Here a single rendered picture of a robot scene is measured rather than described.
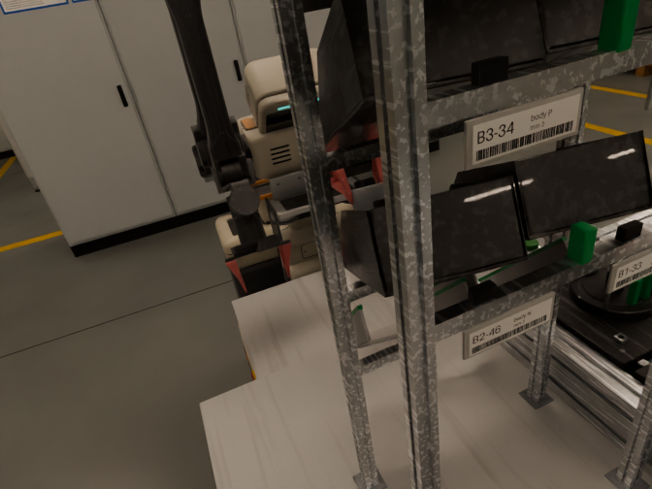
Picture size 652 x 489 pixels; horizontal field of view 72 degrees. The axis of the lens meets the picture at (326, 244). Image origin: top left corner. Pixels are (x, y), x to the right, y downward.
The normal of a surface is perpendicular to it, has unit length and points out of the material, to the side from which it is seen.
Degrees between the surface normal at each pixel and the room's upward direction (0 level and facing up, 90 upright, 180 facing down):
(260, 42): 90
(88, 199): 90
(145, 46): 90
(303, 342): 0
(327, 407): 0
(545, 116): 90
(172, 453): 0
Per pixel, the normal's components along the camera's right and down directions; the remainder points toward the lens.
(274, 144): 0.37, 0.55
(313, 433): -0.15, -0.84
